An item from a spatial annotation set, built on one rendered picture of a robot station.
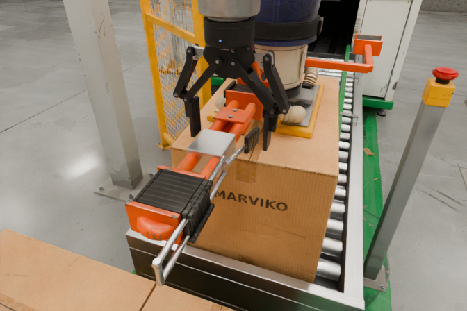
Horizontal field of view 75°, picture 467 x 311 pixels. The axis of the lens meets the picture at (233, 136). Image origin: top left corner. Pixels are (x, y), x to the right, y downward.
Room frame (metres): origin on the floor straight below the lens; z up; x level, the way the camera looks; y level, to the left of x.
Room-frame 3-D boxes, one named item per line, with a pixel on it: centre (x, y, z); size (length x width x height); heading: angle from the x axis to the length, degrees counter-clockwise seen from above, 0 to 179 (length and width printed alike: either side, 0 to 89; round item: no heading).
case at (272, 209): (0.86, -0.12, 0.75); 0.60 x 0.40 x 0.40; 164
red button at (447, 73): (0.92, -0.66, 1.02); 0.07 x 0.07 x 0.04
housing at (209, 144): (0.43, 0.04, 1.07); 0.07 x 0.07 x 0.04; 71
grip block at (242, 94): (0.63, -0.03, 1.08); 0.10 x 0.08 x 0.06; 71
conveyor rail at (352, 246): (1.54, -0.70, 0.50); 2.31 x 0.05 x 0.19; 160
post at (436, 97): (0.92, -0.66, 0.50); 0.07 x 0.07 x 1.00; 70
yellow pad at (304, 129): (0.84, -0.21, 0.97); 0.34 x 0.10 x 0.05; 161
